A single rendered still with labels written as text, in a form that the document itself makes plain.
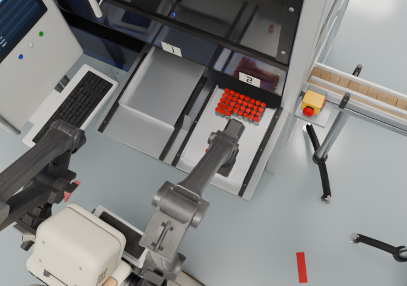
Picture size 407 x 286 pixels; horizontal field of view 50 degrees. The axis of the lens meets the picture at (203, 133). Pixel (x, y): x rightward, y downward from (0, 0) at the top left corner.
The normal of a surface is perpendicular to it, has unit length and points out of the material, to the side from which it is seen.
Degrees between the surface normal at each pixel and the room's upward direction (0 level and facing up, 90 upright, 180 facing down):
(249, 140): 0
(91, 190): 0
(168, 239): 18
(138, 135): 0
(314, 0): 90
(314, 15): 90
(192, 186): 47
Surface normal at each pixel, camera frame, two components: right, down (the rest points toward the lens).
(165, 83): -0.07, -0.36
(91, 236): 0.30, -0.81
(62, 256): -0.43, 0.35
